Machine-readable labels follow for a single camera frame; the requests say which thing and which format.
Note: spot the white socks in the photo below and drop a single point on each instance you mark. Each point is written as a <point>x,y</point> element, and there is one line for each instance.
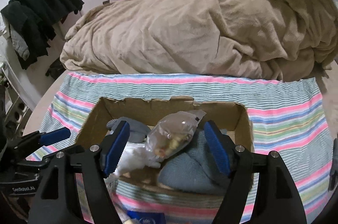
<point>135,157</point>

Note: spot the brown cardboard box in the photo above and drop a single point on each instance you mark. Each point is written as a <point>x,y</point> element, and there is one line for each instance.
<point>231,118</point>

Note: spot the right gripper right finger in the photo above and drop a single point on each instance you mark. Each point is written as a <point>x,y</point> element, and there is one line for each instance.
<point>277,198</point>

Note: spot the striped colourful towel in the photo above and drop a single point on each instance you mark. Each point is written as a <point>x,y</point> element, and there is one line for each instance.
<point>287,117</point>

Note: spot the grey glove pair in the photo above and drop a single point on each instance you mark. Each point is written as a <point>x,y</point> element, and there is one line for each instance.
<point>138,130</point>

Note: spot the clear plastic snack bag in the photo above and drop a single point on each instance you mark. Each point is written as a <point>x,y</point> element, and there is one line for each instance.
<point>172,133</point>

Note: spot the blue tissue pack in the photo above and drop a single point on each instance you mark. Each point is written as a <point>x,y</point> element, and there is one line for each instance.
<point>147,218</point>

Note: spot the black hanging clothes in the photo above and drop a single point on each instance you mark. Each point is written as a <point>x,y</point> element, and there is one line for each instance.
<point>31,25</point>

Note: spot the clear crinkled plastic bag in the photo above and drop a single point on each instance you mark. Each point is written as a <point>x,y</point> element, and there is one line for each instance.
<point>111,182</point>

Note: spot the tan fleece blanket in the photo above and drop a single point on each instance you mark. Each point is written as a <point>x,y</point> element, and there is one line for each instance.
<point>258,39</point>

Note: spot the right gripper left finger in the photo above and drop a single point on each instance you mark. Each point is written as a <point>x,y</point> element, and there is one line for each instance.
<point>57,200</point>

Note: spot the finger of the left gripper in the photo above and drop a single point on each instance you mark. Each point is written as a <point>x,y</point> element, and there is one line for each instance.
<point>50,138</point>
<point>73,149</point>

